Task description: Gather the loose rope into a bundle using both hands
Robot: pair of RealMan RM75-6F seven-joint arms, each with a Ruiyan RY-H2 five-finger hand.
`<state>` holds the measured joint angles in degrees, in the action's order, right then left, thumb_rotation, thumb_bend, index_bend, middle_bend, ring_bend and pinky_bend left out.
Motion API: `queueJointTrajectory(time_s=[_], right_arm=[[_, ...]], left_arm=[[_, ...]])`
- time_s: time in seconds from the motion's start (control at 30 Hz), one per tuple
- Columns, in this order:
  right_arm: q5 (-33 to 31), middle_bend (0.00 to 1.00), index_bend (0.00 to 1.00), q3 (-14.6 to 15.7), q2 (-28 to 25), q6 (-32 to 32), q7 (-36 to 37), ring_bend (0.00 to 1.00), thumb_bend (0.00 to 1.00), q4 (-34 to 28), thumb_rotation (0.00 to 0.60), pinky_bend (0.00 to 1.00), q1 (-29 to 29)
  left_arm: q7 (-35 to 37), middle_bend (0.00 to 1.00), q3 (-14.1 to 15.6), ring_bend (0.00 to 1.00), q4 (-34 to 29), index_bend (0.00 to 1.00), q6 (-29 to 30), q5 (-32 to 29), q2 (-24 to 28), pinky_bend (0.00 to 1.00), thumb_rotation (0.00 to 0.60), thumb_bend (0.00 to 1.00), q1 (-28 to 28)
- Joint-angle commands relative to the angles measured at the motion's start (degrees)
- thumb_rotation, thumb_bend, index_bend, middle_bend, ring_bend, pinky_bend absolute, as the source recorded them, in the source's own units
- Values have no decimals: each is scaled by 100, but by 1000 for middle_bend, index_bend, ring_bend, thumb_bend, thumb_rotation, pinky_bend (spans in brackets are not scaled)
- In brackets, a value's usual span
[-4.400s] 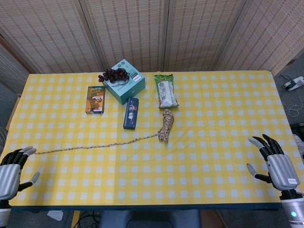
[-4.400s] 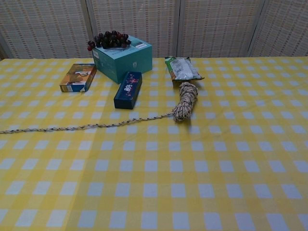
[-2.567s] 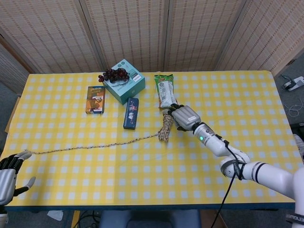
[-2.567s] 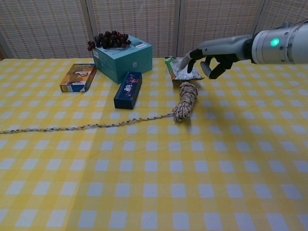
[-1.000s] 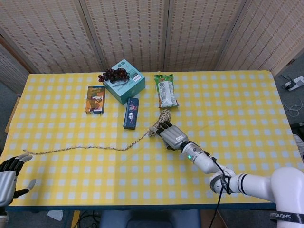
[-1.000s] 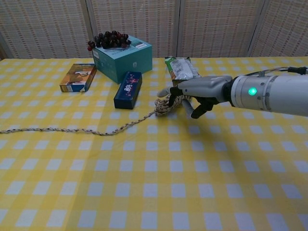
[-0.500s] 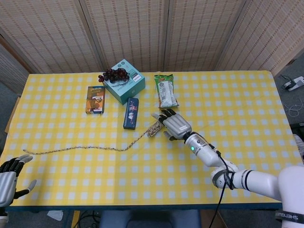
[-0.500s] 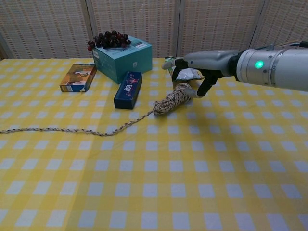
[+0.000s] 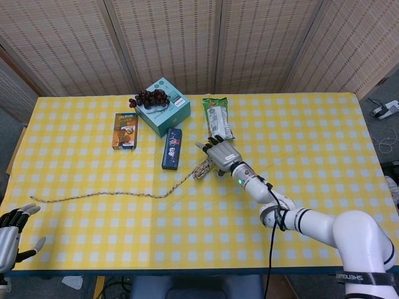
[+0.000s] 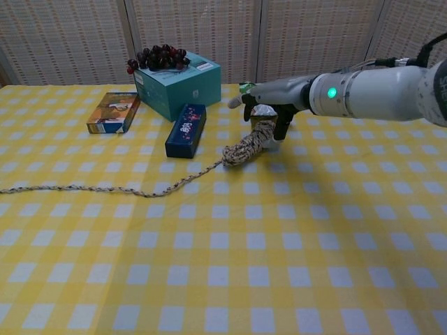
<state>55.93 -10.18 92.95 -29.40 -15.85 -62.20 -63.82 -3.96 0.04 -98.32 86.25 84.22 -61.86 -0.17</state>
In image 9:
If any thin white cable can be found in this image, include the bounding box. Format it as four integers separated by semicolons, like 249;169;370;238
375;124;399;153

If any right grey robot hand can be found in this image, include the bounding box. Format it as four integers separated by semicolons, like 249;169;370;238
195;134;244;179

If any dark blue long box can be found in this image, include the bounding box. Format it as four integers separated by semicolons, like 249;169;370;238
161;127;183;171

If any dark red grape bunch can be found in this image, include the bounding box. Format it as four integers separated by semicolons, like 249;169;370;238
128;89;171;109

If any teal cardboard box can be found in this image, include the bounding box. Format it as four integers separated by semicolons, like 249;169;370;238
135;77;191;138

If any white crumpled paper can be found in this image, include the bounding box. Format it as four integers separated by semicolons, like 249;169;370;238
61;275;84;289

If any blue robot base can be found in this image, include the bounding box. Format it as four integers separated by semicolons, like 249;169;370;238
129;275;264;299

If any white grey shoe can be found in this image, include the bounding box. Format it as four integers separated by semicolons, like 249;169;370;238
383;176;399;212

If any beige speckled braided rope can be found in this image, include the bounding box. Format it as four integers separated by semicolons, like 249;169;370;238
30;157;216;204

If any orange brown flat box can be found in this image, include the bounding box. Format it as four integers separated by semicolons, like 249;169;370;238
112;112;139;151

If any yellow white checked tablecloth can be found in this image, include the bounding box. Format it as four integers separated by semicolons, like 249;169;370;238
0;92;399;272

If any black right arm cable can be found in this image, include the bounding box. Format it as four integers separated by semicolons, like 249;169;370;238
258;176;287;299

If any green snack bag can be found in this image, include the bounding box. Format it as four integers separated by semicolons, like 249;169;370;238
202;97;236;143

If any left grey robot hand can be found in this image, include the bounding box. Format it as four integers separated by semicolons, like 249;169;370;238
0;203;47;275

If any white power strip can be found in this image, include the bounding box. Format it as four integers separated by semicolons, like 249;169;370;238
369;98;399;120

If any woven bamboo folding screen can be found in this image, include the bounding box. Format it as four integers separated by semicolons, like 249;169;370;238
0;0;399;100

